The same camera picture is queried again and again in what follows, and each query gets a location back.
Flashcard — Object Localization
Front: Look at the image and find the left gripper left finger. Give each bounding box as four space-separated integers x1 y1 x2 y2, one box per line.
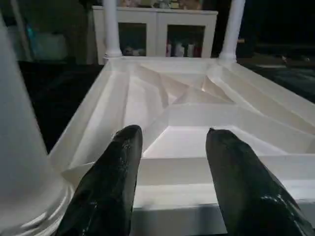
56 125 144 236

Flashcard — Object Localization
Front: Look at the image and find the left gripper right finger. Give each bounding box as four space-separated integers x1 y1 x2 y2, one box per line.
205 128 315 236

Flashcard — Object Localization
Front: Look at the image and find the white plastic table leg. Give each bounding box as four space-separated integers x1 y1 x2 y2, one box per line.
101 0 124 59
0 15 75 236
218 0 246 62

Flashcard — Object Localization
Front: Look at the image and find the white plastic table top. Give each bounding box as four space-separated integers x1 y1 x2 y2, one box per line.
47 55 315 236

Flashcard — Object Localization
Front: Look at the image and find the black work mat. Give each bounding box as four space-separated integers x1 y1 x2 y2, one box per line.
17 55 315 154

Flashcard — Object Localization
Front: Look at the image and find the white glass-door cabinet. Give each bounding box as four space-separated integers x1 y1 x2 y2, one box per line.
92 5 219 65

